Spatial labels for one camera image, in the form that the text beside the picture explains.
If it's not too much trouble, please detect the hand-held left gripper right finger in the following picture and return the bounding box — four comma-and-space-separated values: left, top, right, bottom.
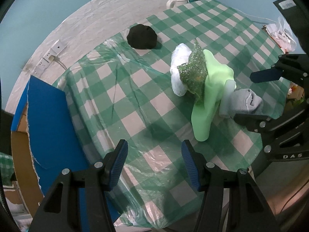
181, 139, 282, 232

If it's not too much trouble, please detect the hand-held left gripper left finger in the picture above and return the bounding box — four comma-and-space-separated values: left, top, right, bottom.
29, 139, 129, 232

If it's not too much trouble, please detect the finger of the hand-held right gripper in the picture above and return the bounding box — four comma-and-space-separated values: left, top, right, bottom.
233, 101, 309, 161
250, 53, 309, 90

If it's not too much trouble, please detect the grey sock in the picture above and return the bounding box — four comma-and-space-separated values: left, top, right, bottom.
218, 80, 264, 119

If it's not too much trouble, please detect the light green cloth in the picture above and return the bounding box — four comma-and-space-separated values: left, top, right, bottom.
191, 49, 234, 141

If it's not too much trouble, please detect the green glitter cloth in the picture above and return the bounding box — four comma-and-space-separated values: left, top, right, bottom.
177, 39, 208, 103

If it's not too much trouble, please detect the blue cardboard box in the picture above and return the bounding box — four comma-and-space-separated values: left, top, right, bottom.
11, 75, 121, 232

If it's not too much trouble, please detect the pale blue fluffy cloth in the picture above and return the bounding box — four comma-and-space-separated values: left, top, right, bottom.
170, 43, 194, 96

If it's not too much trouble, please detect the black soft cloth bundle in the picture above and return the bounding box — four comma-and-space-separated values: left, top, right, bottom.
127, 24, 158, 50

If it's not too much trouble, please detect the clear plastic bag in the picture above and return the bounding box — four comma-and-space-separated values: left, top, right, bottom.
266, 17, 297, 54

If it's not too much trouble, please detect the green checked tablecloth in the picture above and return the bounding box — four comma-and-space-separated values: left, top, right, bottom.
52, 0, 294, 230

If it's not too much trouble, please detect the folded green checked cloth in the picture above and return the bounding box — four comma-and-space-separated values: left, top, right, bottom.
0, 153, 14, 182

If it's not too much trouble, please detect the white electric kettle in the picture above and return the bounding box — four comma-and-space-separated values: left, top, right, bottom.
166, 0, 189, 9

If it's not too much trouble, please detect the white power strip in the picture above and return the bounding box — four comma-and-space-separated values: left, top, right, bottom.
33, 40, 65, 76

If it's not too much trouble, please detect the white cable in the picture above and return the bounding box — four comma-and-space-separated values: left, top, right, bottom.
238, 9, 278, 24

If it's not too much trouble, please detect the grey plug cable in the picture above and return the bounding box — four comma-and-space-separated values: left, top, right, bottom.
51, 56, 68, 71

